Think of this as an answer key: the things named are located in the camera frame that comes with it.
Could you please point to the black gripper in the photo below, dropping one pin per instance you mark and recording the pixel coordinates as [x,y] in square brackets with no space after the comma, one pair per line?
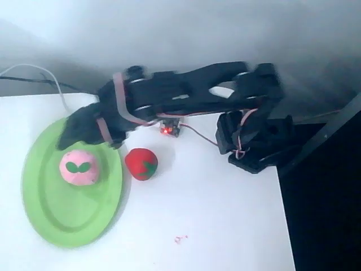
[75,127]

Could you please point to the pink plush peach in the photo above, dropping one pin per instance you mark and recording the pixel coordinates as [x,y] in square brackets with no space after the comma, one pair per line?
[80,169]

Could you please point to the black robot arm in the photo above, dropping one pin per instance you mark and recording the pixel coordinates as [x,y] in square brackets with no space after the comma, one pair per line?
[197,87]

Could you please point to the green oval plastic plate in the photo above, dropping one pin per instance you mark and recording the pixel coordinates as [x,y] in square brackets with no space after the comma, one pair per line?
[70,209]

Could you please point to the red plush tomato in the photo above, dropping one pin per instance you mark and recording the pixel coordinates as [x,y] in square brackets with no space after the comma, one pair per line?
[138,162]

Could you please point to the controller board with red LED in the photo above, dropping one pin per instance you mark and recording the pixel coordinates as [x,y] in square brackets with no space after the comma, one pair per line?
[170,128]

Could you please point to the black side furniture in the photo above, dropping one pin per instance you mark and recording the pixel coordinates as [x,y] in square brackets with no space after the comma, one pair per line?
[324,197]

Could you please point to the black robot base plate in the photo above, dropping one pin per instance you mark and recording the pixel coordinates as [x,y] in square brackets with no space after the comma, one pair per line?
[251,163]

